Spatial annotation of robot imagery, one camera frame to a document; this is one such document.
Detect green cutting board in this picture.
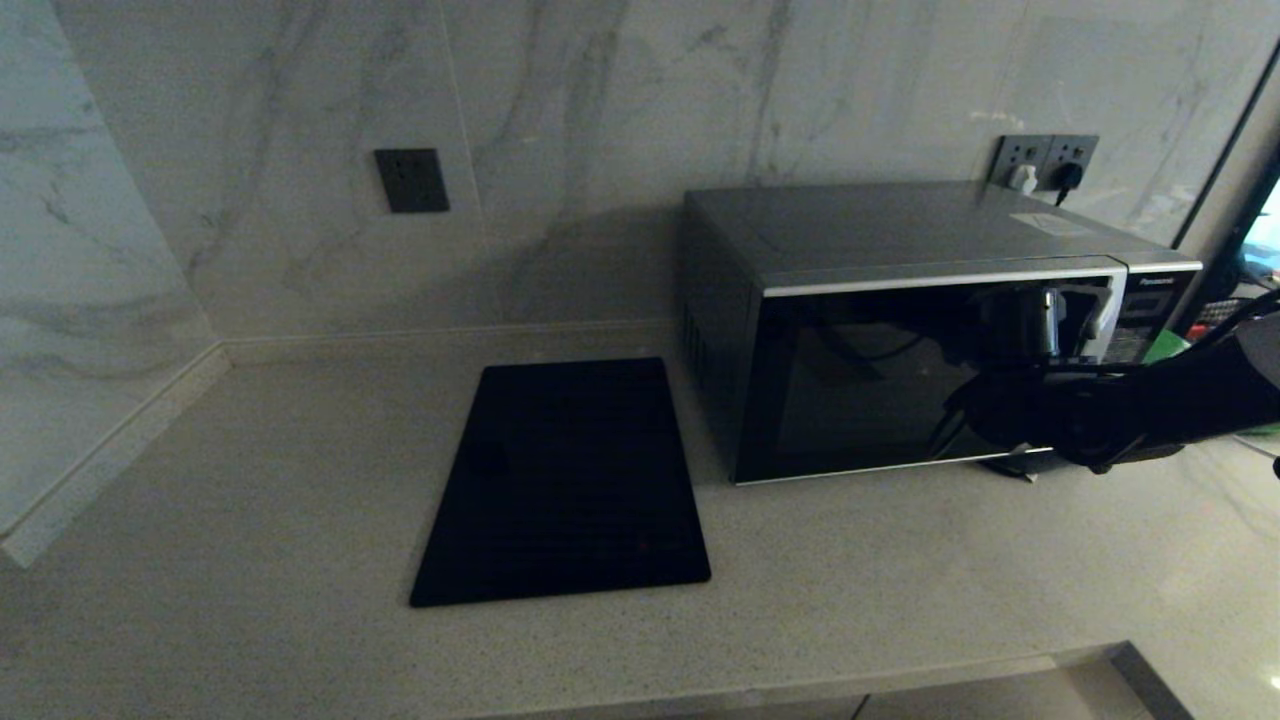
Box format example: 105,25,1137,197
1140,330,1193,365

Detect black induction cooktop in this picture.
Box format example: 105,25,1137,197
408,357,713,609

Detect silver microwave oven body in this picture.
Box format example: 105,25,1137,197
683,181,1205,487

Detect dark grey wall socket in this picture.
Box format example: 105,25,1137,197
375,148,451,214

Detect light grey wall socket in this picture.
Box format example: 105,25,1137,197
1044,134,1101,193
991,135,1054,191

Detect black wire basket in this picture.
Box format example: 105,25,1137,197
1195,297,1280,336

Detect dark rectangular pad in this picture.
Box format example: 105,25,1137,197
985,450,1053,484

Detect black window frame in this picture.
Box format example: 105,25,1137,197
1170,40,1280,336

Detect silver black microwave oven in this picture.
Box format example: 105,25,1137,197
735,268,1131,487

